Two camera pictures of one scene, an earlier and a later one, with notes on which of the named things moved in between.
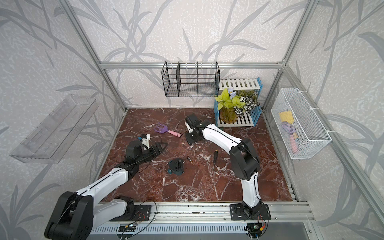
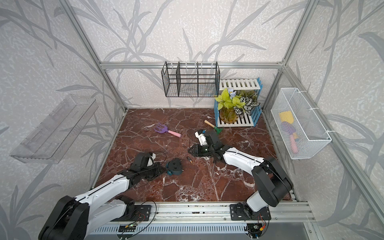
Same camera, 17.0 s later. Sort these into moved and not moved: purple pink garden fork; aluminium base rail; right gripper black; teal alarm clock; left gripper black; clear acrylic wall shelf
Moved: left gripper black; right gripper black
Not moved: clear acrylic wall shelf; purple pink garden fork; teal alarm clock; aluminium base rail
